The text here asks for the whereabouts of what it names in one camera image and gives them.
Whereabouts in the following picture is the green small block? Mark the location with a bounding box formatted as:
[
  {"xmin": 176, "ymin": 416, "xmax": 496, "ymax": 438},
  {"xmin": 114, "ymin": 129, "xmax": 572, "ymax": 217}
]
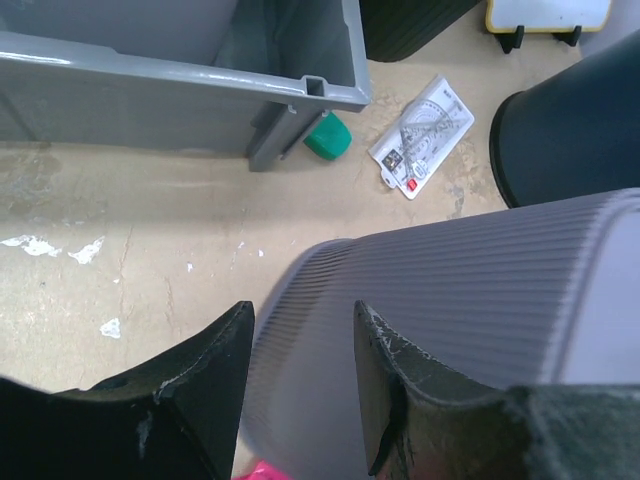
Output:
[{"xmin": 304, "ymin": 112, "xmax": 352, "ymax": 161}]

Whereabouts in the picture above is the small whiteboard on stand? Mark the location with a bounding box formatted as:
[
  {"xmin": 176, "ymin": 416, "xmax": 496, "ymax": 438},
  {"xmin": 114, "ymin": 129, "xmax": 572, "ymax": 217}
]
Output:
[{"xmin": 485, "ymin": 0, "xmax": 612, "ymax": 54}]

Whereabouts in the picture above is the white ruler set package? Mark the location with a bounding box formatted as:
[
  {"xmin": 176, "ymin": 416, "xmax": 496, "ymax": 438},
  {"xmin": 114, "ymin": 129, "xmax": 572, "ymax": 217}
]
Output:
[{"xmin": 368, "ymin": 75, "xmax": 475, "ymax": 200}]

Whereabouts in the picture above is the dark blue round bin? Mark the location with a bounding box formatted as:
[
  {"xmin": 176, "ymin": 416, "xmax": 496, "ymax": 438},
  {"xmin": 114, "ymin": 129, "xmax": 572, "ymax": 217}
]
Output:
[{"xmin": 489, "ymin": 33, "xmax": 639, "ymax": 208}]

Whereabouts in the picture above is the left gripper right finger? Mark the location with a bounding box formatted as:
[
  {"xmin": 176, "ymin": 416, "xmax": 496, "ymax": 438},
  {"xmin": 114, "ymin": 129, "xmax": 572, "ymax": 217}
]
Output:
[{"xmin": 353, "ymin": 301, "xmax": 639, "ymax": 479}]

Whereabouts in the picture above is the grey ribbed square bin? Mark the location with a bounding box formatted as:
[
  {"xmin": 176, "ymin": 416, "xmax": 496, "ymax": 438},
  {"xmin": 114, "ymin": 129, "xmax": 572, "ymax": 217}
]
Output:
[{"xmin": 241, "ymin": 189, "xmax": 639, "ymax": 479}]

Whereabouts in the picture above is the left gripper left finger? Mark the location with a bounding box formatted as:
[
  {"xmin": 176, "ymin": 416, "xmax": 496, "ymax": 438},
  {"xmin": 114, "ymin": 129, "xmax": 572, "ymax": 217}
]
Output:
[{"xmin": 1, "ymin": 301, "xmax": 255, "ymax": 479}]

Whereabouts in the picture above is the grey plastic crate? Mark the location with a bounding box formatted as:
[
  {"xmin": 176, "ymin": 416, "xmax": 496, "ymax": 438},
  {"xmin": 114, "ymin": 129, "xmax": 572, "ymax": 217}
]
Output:
[{"xmin": 1, "ymin": 1, "xmax": 372, "ymax": 171}]

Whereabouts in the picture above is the black round bin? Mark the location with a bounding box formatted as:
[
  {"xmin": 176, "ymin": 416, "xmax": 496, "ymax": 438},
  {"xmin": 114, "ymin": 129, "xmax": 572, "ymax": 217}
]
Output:
[{"xmin": 359, "ymin": 0, "xmax": 479, "ymax": 63}]

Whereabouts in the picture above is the pink plastic clip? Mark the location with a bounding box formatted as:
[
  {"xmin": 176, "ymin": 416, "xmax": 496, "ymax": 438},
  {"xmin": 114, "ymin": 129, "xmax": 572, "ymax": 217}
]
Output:
[{"xmin": 241, "ymin": 461, "xmax": 289, "ymax": 480}]

